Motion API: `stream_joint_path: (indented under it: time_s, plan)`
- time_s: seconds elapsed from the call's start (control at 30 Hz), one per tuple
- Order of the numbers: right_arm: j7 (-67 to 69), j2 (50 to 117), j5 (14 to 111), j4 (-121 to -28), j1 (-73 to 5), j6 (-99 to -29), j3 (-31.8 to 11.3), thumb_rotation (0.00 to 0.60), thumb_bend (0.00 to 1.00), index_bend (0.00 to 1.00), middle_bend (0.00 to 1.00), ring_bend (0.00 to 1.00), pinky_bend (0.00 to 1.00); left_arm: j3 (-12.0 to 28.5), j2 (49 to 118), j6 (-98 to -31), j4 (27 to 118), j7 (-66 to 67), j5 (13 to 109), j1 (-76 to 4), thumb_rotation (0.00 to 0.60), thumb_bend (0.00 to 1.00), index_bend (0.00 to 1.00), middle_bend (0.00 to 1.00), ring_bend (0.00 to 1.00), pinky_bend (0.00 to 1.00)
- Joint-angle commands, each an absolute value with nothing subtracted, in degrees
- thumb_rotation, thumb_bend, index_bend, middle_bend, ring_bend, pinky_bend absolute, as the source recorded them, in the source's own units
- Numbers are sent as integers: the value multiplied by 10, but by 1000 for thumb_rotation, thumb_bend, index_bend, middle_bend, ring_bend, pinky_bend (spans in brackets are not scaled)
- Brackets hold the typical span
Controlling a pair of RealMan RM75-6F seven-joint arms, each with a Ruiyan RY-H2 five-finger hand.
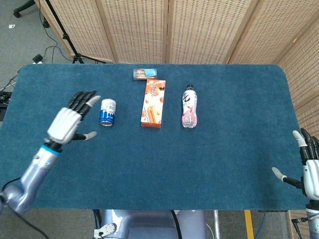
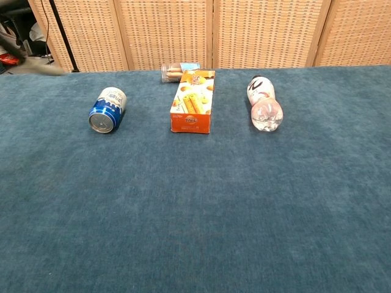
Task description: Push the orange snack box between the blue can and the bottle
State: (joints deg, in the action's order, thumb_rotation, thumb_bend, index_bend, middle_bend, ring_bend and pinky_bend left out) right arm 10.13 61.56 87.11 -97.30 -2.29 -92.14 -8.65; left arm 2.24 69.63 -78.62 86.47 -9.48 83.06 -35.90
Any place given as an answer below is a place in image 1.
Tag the woven bamboo folding screen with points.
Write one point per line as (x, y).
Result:
(139, 30)

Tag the silver blue robot torso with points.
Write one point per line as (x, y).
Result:
(149, 224)

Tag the blue and white can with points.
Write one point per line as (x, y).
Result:
(108, 112)

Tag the black office chair base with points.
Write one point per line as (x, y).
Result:
(23, 7)

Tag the black power adapter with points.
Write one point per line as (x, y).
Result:
(37, 58)

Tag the black tripod stand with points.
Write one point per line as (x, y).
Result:
(65, 37)

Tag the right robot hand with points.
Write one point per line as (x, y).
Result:
(311, 174)

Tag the clear bottle pink label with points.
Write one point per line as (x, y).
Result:
(189, 109)

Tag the metal table leg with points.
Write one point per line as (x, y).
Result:
(217, 224)

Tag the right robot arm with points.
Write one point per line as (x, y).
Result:
(314, 219)

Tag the black floor equipment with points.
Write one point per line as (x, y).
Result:
(5, 104)

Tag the blue felt table cover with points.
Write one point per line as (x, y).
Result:
(149, 161)

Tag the white paper scrap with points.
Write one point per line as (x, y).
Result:
(12, 26)

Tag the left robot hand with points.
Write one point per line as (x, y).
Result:
(63, 123)

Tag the orange biscuit roll box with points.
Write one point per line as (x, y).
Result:
(153, 104)

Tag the clear biscuit stick container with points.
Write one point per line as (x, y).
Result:
(143, 73)

